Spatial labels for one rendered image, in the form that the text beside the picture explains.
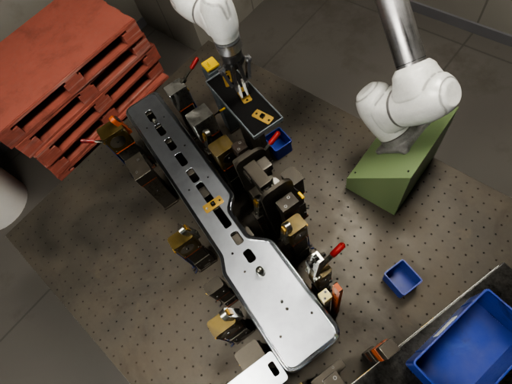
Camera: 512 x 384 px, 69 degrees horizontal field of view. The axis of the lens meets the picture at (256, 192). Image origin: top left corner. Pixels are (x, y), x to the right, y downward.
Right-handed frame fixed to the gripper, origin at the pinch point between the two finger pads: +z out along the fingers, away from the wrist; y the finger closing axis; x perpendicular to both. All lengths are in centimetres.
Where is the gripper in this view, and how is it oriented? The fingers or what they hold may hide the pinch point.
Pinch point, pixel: (241, 88)
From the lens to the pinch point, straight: 150.6
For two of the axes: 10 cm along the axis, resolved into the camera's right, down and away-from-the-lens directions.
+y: -8.9, 4.5, -0.4
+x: 4.2, 7.8, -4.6
